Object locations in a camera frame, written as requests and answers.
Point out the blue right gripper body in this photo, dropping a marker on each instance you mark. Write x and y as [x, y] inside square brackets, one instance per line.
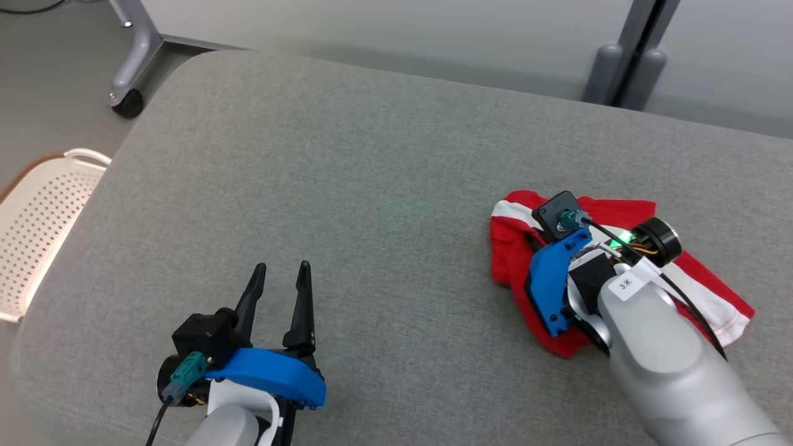
[548, 285]

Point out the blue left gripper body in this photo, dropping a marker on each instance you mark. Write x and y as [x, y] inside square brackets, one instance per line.
[279, 371]

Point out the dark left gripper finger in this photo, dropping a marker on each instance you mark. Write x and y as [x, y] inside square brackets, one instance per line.
[303, 316]
[251, 303]

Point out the red and white striped garment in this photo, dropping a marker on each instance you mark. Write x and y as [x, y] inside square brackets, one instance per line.
[511, 260]

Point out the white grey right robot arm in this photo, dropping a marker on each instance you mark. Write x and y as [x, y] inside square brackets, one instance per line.
[669, 371]

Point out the white perforated laundry basket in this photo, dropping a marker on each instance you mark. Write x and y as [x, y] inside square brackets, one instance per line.
[37, 235]

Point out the black caster wheel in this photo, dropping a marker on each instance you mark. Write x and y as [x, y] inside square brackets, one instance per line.
[129, 104]

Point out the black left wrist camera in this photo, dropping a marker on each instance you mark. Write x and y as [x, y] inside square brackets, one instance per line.
[201, 337]

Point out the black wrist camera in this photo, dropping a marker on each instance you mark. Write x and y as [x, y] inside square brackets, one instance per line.
[201, 337]
[554, 210]

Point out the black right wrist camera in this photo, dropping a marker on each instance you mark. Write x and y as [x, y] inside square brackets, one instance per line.
[554, 210]

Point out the grey partition post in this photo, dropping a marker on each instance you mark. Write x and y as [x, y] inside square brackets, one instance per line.
[644, 80]

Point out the grey metal frame leg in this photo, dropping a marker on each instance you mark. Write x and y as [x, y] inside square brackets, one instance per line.
[145, 43]

